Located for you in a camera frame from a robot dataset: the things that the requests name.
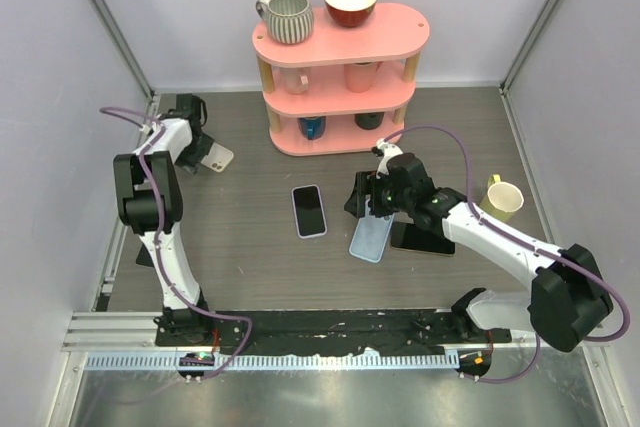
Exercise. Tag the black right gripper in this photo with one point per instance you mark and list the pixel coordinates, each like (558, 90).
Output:
(366, 182)

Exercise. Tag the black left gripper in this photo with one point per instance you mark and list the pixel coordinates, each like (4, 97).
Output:
(189, 163)

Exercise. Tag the beige phone case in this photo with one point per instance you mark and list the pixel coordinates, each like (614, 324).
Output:
(218, 158)

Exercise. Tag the lavender phone case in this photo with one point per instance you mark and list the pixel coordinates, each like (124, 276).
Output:
(300, 234)

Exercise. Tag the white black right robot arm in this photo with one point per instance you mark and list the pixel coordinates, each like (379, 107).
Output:
(563, 300)

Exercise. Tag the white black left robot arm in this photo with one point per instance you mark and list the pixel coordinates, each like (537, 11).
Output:
(150, 202)

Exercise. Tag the light blue phone case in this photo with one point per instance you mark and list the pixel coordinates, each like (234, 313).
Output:
(370, 238)

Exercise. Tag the black gold smartphone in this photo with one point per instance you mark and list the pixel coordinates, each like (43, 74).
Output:
(408, 237)

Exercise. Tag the black cup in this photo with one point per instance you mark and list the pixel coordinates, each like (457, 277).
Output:
(369, 120)

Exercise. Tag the blue mug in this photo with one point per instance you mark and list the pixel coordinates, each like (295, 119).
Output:
(312, 128)

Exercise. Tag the pink three-tier shelf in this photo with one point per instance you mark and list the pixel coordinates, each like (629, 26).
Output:
(394, 35)

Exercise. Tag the pink cup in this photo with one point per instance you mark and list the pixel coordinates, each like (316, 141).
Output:
(360, 77)

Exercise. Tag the pale pink mug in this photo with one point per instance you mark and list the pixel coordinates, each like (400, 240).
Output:
(295, 80)

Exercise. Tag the yellow mug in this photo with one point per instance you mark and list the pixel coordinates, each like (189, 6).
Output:
(502, 199)

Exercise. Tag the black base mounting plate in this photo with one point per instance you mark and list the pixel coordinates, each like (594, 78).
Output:
(337, 333)

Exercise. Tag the grey striped mug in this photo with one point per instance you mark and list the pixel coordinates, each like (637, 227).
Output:
(288, 22)

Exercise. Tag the red white bowl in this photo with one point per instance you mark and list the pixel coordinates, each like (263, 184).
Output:
(350, 13)

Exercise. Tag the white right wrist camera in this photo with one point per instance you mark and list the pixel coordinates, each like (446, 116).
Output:
(385, 151)

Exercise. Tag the white slotted cable duct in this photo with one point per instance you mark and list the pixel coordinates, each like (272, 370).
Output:
(184, 361)

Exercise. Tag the aluminium front rail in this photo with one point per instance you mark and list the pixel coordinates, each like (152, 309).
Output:
(134, 330)

